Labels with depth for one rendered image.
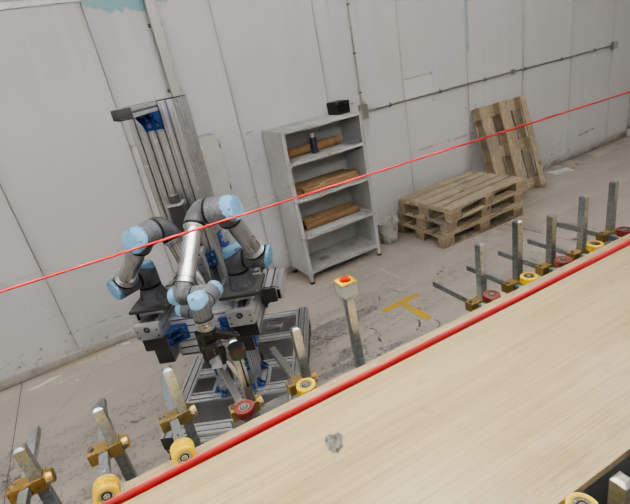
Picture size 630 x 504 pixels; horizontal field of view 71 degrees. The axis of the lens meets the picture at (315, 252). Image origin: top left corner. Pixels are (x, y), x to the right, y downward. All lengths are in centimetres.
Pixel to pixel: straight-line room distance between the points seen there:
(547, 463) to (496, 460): 14
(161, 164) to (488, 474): 196
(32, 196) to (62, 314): 106
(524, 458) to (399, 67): 446
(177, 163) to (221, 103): 201
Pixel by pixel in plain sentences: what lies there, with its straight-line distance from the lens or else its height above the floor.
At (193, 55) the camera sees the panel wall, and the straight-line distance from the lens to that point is 431.
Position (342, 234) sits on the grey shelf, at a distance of 507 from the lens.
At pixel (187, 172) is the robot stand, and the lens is 241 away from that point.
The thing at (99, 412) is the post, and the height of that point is 111.
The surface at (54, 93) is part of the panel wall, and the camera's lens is 414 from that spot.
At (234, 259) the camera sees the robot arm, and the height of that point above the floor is 122.
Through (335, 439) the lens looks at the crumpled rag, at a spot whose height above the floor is 91.
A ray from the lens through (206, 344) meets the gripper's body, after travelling 181.
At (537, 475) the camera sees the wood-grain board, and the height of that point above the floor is 90.
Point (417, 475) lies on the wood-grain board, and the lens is 148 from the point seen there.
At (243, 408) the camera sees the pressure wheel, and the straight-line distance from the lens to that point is 181.
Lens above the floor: 205
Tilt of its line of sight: 23 degrees down
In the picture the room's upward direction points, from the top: 11 degrees counter-clockwise
